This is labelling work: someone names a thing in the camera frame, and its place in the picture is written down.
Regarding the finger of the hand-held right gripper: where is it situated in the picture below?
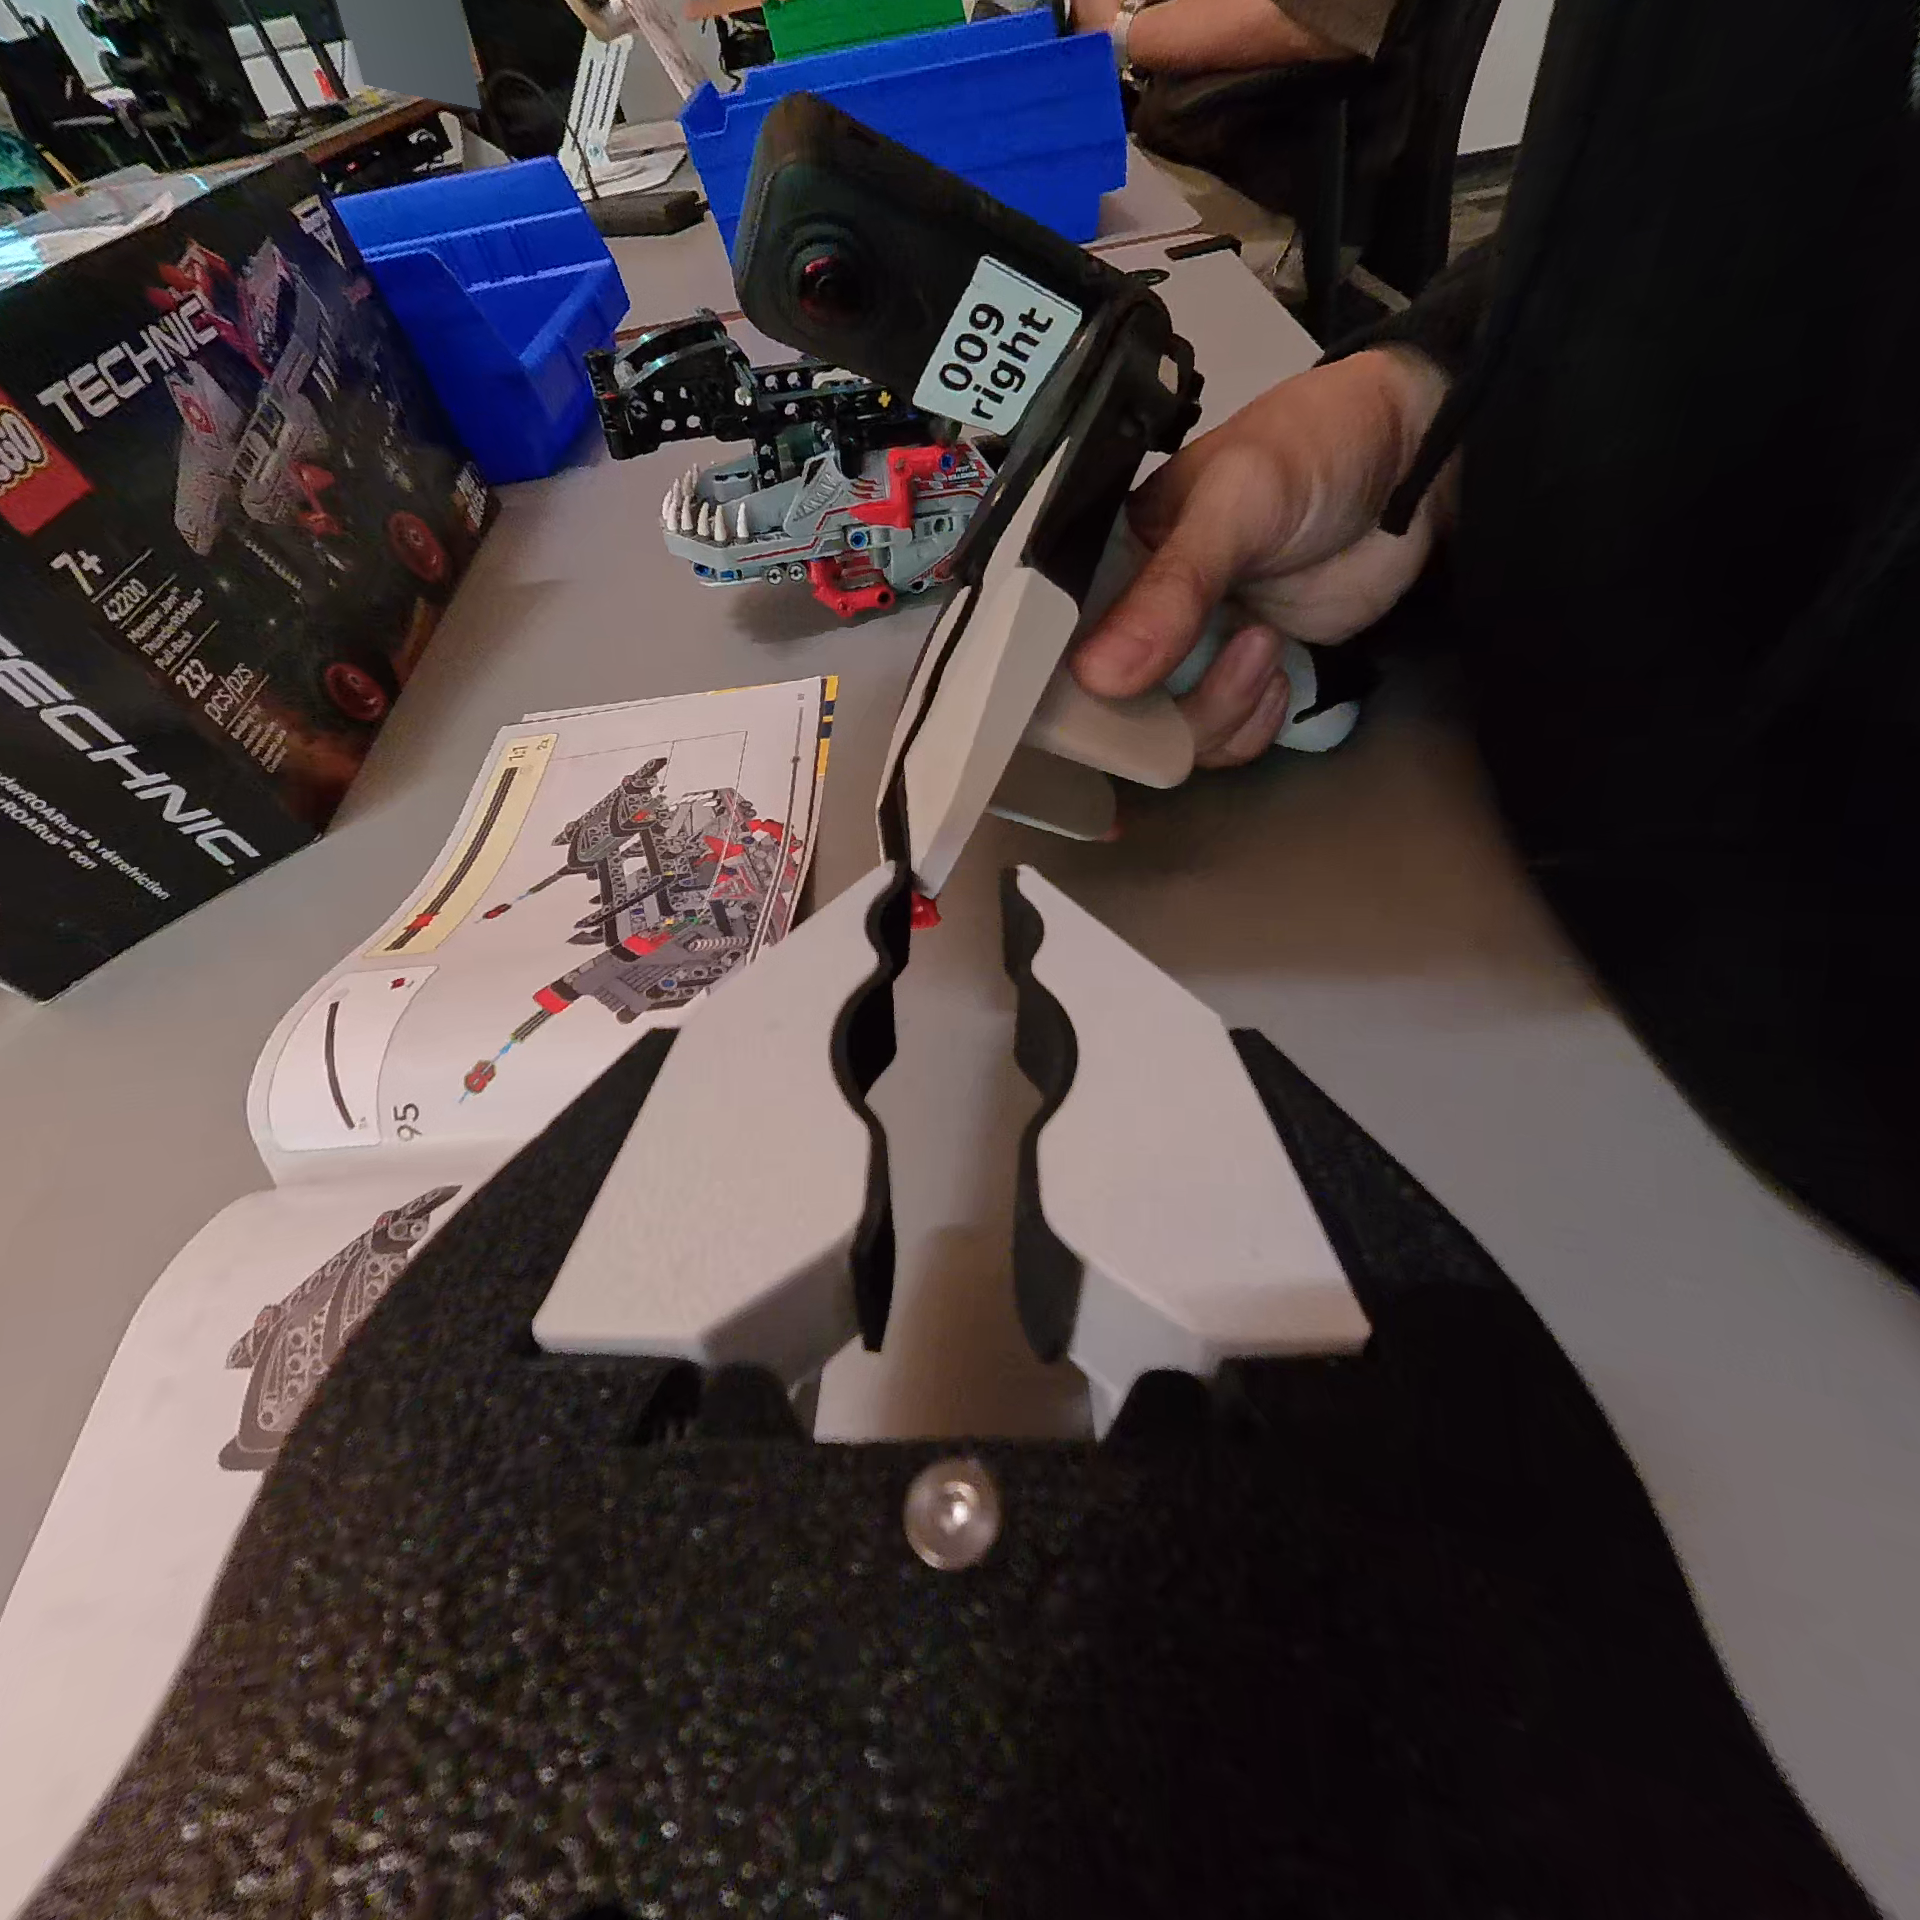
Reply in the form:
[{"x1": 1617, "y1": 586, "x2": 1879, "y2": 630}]
[
  {"x1": 873, "y1": 588, "x2": 980, "y2": 875},
  {"x1": 899, "y1": 564, "x2": 1085, "y2": 901}
]

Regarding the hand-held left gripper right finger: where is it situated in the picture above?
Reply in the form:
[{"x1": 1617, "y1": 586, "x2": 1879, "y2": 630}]
[{"x1": 1000, "y1": 864, "x2": 1370, "y2": 1439}]

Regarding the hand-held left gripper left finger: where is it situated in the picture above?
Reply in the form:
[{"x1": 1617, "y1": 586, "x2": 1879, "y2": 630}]
[{"x1": 532, "y1": 864, "x2": 918, "y2": 1390}]

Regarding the toy brick vehicle model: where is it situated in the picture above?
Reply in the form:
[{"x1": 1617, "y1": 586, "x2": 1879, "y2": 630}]
[{"x1": 581, "y1": 309, "x2": 1003, "y2": 621}]

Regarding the person's right forearm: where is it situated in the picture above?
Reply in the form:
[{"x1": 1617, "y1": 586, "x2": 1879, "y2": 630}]
[{"x1": 1385, "y1": 0, "x2": 1920, "y2": 1292}]

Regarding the grey desk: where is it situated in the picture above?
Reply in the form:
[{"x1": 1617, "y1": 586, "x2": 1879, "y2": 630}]
[{"x1": 0, "y1": 132, "x2": 1920, "y2": 1920}]

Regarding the person's right hand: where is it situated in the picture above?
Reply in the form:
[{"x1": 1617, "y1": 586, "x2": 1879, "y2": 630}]
[{"x1": 1067, "y1": 348, "x2": 1468, "y2": 774}]

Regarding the green storage bin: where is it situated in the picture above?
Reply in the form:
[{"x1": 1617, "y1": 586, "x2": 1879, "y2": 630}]
[{"x1": 763, "y1": 0, "x2": 979, "y2": 66}]

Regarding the white metal stand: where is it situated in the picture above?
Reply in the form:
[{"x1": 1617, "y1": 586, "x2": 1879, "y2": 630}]
[{"x1": 555, "y1": 0, "x2": 669, "y2": 195}]

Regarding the open building instruction booklet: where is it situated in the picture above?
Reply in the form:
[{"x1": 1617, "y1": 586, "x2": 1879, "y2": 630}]
[{"x1": 0, "y1": 675, "x2": 842, "y2": 1659}]

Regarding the blue storage bin with tag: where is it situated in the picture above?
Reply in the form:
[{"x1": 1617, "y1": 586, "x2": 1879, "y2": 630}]
[{"x1": 333, "y1": 156, "x2": 632, "y2": 485}]

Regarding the black toy set box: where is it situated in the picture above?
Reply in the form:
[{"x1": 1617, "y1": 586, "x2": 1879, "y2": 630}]
[{"x1": 0, "y1": 156, "x2": 506, "y2": 1002}]

